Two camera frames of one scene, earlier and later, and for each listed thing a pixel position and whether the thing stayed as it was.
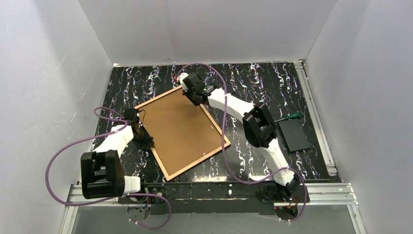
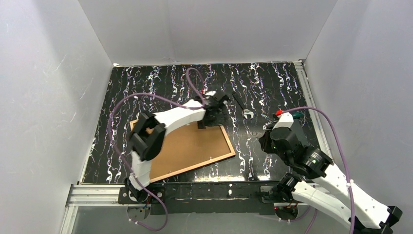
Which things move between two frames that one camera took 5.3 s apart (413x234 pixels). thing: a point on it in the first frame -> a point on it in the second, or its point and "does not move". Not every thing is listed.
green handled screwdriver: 291,116 does not move
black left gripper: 143,137 -> 211,114
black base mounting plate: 209,198 does not move
